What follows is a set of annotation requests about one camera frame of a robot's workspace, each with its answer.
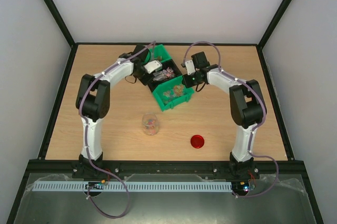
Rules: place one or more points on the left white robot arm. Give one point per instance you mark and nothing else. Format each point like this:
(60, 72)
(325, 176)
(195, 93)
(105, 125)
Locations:
(93, 98)

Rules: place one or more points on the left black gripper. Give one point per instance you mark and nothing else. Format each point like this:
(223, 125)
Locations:
(146, 82)

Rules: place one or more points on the red jar lid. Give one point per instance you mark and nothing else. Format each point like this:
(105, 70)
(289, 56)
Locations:
(197, 141)

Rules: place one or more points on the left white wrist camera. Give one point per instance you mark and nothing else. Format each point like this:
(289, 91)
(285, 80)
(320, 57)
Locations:
(153, 66)

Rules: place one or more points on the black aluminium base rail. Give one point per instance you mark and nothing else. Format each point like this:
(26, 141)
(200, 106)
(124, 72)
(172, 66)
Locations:
(204, 169)

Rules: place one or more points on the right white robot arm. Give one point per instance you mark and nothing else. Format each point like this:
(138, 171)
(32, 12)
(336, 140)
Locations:
(247, 106)

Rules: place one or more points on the light blue cable duct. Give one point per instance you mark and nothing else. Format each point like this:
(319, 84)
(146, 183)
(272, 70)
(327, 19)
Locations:
(78, 186)

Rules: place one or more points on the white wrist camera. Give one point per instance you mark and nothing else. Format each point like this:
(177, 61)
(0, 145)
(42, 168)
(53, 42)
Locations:
(153, 66)
(189, 66)

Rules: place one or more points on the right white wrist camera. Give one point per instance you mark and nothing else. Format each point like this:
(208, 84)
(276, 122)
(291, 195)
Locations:
(189, 66)

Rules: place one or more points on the clear glass jar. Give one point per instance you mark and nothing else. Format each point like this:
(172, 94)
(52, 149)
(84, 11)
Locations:
(150, 124)

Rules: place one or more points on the silver metal scoop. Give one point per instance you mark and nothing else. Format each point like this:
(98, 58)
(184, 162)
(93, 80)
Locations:
(159, 76)

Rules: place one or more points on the black frame post left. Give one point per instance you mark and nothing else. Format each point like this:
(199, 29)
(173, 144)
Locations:
(59, 21)

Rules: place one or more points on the black bin with swirl lollipops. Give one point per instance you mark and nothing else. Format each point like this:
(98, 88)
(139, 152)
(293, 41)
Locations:
(170, 69)

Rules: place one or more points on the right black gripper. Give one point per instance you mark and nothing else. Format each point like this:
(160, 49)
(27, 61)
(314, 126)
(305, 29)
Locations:
(186, 80)

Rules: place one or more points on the black frame post right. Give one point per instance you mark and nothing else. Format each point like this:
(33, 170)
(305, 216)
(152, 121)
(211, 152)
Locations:
(273, 23)

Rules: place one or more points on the black frame post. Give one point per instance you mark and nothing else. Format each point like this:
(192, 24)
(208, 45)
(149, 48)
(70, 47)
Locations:
(273, 23)
(59, 21)

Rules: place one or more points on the green bin with lollipops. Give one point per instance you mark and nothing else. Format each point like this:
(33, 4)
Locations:
(160, 54)

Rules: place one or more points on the green bin with gummy candies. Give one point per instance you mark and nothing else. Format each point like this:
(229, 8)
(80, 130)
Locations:
(172, 93)

